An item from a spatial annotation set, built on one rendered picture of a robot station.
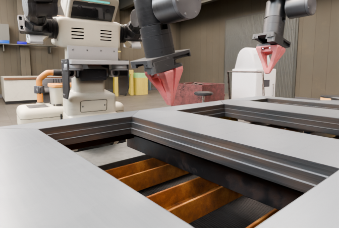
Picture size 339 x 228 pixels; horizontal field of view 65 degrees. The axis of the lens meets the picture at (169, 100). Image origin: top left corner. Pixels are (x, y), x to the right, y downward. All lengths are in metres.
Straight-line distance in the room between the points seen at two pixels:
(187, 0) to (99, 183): 0.29
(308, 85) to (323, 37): 1.46
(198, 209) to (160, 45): 0.37
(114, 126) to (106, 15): 0.61
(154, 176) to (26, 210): 0.51
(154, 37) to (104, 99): 0.81
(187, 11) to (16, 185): 0.34
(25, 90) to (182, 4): 8.56
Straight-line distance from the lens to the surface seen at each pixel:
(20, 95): 8.91
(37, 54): 11.15
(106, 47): 1.23
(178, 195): 0.69
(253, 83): 6.08
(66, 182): 0.38
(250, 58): 6.22
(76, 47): 1.19
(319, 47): 9.18
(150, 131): 0.74
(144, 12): 0.49
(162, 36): 0.48
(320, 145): 0.59
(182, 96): 5.85
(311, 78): 9.26
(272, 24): 0.81
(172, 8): 0.43
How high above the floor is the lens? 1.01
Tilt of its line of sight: 7 degrees down
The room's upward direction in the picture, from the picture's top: straight up
